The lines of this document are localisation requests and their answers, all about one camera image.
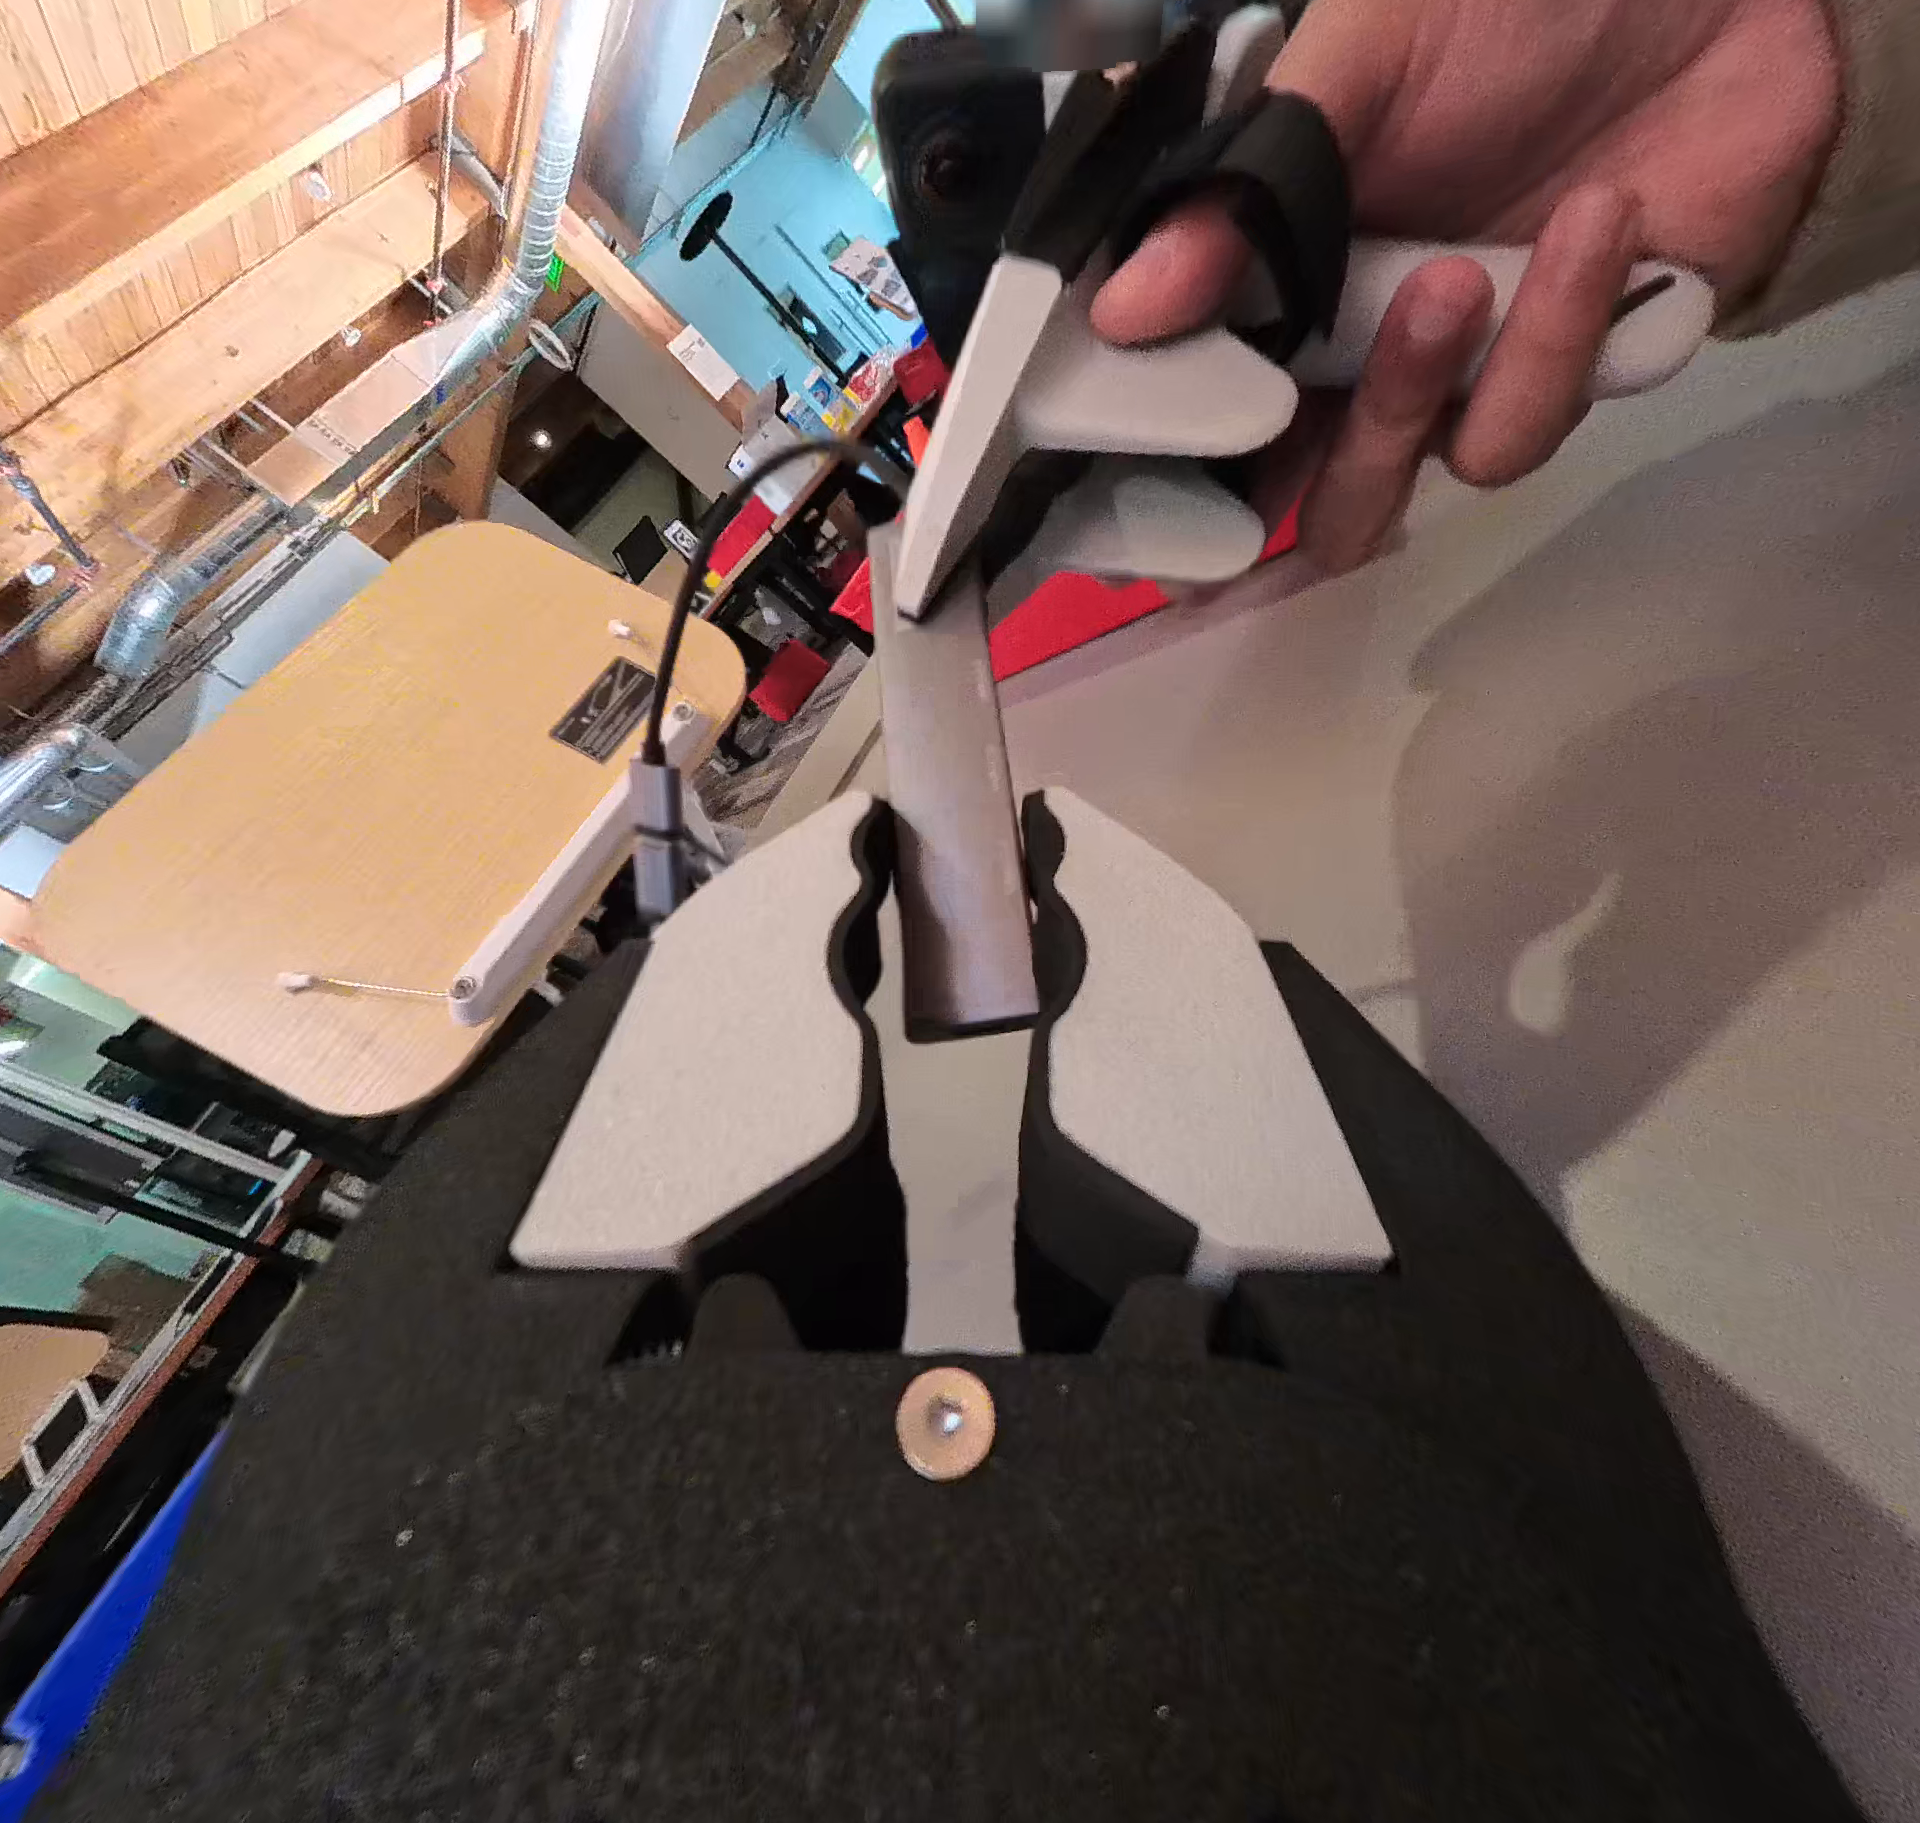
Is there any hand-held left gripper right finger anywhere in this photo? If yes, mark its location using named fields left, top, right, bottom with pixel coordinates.
left=1018, top=787, right=1394, bottom=1352

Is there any person's right forearm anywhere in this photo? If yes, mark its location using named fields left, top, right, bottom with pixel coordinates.
left=1725, top=0, right=1920, bottom=341

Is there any large blue storage bin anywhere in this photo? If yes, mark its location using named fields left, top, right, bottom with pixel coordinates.
left=0, top=1425, right=228, bottom=1779

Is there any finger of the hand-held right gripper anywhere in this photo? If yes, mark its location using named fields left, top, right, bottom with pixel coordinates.
left=895, top=255, right=1300, bottom=616
left=997, top=479, right=1278, bottom=588

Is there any grey usb hub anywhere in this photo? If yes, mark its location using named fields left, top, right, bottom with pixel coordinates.
left=628, top=435, right=1047, bottom=1044

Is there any person's right hand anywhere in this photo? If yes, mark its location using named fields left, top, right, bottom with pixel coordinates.
left=1091, top=0, right=1847, bottom=567

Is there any wide silver ventilation duct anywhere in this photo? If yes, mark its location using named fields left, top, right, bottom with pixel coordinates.
left=575, top=0, right=754, bottom=237

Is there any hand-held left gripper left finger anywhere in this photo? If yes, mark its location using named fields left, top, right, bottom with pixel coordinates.
left=509, top=791, right=909, bottom=1352

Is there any wooden stand tabletop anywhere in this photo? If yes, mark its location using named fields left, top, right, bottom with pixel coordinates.
left=29, top=520, right=749, bottom=1121
left=0, top=1320, right=115, bottom=1483

